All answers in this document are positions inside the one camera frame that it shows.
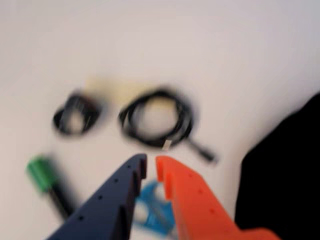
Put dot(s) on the beige masking tape strip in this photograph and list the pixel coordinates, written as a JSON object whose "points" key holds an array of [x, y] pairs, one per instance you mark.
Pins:
{"points": [[117, 87]]}

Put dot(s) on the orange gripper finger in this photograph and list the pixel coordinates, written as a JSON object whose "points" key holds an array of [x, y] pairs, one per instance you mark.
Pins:
{"points": [[197, 212]]}

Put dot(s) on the navy gripper finger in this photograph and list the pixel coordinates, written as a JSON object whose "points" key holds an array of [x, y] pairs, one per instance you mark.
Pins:
{"points": [[105, 212]]}

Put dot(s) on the black fabric bag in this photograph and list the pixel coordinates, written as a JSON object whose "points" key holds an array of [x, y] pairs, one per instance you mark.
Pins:
{"points": [[282, 175]]}

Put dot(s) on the black marker green cap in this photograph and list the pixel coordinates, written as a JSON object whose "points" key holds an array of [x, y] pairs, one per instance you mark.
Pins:
{"points": [[40, 172]]}

